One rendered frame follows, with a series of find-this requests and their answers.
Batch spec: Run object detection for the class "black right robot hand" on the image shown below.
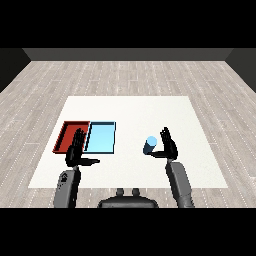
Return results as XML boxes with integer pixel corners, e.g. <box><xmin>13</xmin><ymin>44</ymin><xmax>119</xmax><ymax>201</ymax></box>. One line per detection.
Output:
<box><xmin>147</xmin><ymin>126</ymin><xmax>179</xmax><ymax>160</ymax></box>

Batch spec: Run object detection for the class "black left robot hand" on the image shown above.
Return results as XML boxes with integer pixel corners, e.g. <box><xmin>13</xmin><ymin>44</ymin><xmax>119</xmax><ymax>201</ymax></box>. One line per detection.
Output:
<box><xmin>64</xmin><ymin>127</ymin><xmax>101</xmax><ymax>169</ymax></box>

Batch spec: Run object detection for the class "red open box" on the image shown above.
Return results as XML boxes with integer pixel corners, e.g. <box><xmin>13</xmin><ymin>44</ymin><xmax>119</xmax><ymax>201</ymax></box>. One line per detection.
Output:
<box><xmin>52</xmin><ymin>120</ymin><xmax>92</xmax><ymax>155</ymax></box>

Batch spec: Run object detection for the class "blue can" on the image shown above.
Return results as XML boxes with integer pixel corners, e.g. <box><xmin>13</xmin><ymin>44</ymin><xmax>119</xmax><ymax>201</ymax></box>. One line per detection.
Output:
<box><xmin>142</xmin><ymin>135</ymin><xmax>159</xmax><ymax>156</ymax></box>

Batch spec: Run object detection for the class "light blue open box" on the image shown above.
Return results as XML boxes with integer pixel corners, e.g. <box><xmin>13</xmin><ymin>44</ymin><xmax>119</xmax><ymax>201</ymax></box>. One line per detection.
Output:
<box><xmin>82</xmin><ymin>120</ymin><xmax>117</xmax><ymax>155</ymax></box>

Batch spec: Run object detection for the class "dark grey robot body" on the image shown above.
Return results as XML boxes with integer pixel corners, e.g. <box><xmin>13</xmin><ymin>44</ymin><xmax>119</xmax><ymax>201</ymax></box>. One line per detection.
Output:
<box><xmin>96</xmin><ymin>187</ymin><xmax>160</xmax><ymax>209</ymax></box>

